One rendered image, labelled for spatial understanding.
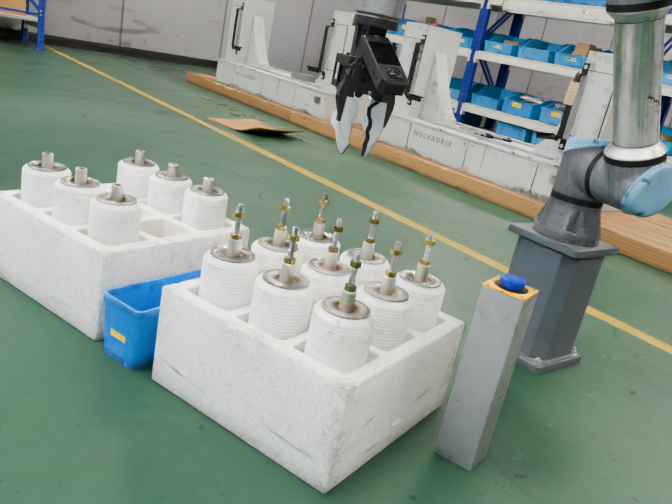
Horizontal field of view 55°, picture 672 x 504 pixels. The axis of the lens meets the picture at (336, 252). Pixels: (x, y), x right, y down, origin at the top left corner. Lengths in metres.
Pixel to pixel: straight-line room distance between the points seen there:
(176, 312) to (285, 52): 7.57
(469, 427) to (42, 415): 0.67
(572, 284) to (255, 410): 0.80
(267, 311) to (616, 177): 0.77
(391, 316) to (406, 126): 2.92
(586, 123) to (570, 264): 1.81
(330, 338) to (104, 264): 0.49
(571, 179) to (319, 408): 0.83
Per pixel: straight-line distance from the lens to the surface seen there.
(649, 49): 1.34
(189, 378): 1.12
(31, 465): 1.01
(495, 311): 1.02
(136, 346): 1.19
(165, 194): 1.50
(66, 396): 1.15
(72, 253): 1.31
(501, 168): 3.42
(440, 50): 4.07
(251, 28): 5.70
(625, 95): 1.36
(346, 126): 1.03
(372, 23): 1.03
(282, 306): 0.99
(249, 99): 5.16
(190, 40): 7.91
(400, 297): 1.04
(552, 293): 1.52
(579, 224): 1.52
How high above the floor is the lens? 0.62
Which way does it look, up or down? 18 degrees down
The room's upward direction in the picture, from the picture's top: 12 degrees clockwise
